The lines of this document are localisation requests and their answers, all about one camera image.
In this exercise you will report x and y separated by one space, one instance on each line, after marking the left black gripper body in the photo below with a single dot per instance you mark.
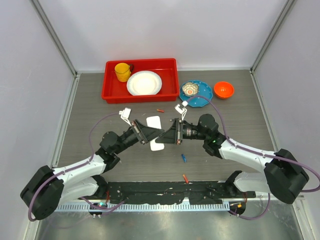
130 137

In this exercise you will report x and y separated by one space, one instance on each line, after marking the white paper plate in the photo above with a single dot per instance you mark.
143 83

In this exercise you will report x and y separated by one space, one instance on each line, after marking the yellow mug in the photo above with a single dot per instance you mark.
123 71

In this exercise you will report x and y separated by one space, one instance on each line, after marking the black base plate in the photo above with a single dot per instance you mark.
170 192

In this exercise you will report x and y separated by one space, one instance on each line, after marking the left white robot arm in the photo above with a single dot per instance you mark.
43 193

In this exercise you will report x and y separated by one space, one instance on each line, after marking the red battery near base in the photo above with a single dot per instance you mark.
185 179

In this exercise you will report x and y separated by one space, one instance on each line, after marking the small patterned bowl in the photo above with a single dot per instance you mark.
190 89

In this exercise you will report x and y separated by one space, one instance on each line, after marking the white remote control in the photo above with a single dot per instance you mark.
154 122

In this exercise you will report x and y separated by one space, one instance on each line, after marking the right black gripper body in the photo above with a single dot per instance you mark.
185 131

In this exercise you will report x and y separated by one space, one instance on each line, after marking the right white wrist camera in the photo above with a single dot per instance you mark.
181 109

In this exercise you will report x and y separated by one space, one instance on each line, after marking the orange plastic bowl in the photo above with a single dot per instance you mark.
223 90

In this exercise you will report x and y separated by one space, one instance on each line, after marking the blue dotted plate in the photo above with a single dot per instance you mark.
197 101

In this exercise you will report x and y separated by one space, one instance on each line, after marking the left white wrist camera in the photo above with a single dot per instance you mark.
125 115

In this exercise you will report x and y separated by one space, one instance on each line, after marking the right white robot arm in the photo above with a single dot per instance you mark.
277 173

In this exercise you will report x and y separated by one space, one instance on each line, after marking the slotted cable duct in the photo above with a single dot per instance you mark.
185 206

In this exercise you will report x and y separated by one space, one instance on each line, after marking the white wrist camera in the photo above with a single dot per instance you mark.
125 115
181 109

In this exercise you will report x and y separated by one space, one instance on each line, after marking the blue battery right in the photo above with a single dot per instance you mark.
183 158

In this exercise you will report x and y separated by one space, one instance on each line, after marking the red plastic tray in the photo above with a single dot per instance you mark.
116 92

